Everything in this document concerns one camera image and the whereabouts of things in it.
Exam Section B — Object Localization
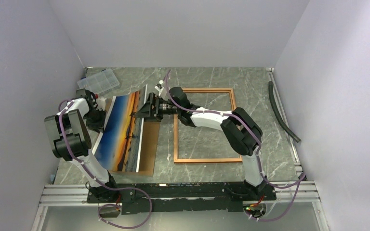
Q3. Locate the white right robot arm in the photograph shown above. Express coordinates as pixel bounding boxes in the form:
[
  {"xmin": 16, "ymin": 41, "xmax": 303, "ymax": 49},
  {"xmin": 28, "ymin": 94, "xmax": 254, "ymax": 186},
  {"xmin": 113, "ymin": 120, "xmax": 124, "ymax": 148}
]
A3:
[{"xmin": 133, "ymin": 87, "xmax": 266, "ymax": 200}]

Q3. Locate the sunset landscape photo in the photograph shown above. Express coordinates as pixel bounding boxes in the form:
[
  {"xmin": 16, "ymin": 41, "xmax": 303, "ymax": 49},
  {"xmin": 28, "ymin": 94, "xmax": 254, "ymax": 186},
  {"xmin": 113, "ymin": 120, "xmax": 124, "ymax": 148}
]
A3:
[{"xmin": 92, "ymin": 86, "xmax": 149, "ymax": 174}]

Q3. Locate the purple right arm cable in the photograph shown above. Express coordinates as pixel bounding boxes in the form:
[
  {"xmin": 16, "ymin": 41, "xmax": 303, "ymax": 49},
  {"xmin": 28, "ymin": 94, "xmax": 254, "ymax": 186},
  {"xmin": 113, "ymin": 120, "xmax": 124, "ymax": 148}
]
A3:
[{"xmin": 163, "ymin": 69, "xmax": 307, "ymax": 223}]

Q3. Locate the orange wooden picture frame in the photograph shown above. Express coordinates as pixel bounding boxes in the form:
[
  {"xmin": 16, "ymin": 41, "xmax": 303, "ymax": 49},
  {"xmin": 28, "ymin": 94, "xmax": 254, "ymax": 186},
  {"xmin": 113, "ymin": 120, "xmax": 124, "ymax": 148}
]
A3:
[{"xmin": 173, "ymin": 88, "xmax": 243, "ymax": 164}]

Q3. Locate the aluminium rail frame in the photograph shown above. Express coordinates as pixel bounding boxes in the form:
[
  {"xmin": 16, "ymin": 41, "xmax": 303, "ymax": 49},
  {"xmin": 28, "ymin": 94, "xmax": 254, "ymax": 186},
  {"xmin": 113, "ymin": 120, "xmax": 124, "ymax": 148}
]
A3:
[{"xmin": 31, "ymin": 67, "xmax": 331, "ymax": 231}]

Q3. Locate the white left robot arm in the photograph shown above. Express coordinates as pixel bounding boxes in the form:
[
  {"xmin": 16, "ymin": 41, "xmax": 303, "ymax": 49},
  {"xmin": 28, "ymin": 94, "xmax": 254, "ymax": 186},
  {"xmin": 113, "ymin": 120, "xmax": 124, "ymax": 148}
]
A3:
[{"xmin": 44, "ymin": 89, "xmax": 119, "ymax": 202}]

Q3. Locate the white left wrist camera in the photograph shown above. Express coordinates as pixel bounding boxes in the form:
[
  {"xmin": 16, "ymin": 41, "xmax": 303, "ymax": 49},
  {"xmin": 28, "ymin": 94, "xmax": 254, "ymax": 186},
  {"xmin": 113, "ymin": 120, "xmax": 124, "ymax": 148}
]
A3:
[{"xmin": 94, "ymin": 94, "xmax": 107, "ymax": 111}]

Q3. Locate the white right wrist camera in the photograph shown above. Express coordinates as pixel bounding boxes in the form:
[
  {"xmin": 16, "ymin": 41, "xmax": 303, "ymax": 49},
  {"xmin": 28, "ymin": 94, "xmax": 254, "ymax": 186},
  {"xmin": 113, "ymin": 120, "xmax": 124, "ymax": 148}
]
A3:
[{"xmin": 155, "ymin": 80, "xmax": 167, "ymax": 99}]

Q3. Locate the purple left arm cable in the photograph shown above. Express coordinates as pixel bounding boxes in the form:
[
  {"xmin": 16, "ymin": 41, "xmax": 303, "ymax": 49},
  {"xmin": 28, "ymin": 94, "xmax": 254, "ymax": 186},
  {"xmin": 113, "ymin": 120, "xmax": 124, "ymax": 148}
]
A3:
[{"xmin": 58, "ymin": 99, "xmax": 154, "ymax": 231}]

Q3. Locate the clear plastic compartment box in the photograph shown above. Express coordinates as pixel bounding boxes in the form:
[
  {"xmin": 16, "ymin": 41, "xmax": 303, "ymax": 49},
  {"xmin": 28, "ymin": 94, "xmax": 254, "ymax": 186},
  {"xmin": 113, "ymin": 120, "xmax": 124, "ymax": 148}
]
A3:
[{"xmin": 77, "ymin": 68, "xmax": 120, "ymax": 96}]

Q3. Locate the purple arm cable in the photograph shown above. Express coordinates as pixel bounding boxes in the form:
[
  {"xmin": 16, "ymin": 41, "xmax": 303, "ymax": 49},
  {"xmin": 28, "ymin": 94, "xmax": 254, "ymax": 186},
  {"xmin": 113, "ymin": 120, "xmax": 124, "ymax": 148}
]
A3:
[
  {"xmin": 58, "ymin": 99, "xmax": 154, "ymax": 231},
  {"xmin": 163, "ymin": 69, "xmax": 307, "ymax": 223}
]

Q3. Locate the black foam hose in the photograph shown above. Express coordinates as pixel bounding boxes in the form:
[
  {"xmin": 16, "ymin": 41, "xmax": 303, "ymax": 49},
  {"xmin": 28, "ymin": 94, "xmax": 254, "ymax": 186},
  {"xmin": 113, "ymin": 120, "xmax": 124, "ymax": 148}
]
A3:
[{"xmin": 268, "ymin": 81, "xmax": 302, "ymax": 143}]

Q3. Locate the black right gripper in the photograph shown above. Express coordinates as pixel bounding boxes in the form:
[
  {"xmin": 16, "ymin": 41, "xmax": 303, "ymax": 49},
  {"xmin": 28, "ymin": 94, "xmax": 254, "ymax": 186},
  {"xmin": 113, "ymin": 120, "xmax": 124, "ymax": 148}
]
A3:
[{"xmin": 133, "ymin": 93, "xmax": 180, "ymax": 123}]

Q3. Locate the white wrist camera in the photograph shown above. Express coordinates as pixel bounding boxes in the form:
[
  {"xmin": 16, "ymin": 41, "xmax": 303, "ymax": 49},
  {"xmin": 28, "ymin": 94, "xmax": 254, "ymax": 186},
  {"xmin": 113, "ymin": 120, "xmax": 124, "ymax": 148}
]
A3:
[
  {"xmin": 94, "ymin": 94, "xmax": 107, "ymax": 111},
  {"xmin": 155, "ymin": 80, "xmax": 167, "ymax": 99}
]

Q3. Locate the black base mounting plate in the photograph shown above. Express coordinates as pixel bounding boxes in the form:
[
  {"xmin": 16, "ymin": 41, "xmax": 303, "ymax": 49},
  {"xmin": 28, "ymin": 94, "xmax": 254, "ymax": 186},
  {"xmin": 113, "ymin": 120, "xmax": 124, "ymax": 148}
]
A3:
[{"xmin": 87, "ymin": 181, "xmax": 277, "ymax": 215}]

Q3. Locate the brown cardboard backing board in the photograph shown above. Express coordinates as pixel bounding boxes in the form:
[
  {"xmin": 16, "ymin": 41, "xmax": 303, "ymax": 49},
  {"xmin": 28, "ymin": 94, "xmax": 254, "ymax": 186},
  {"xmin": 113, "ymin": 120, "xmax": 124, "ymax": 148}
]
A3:
[{"xmin": 103, "ymin": 97, "xmax": 161, "ymax": 177}]

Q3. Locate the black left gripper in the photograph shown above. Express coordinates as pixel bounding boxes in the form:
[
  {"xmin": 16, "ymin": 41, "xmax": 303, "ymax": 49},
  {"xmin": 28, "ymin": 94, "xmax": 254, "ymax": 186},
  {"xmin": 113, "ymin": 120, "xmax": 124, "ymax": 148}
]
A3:
[{"xmin": 84, "ymin": 108, "xmax": 107, "ymax": 133}]

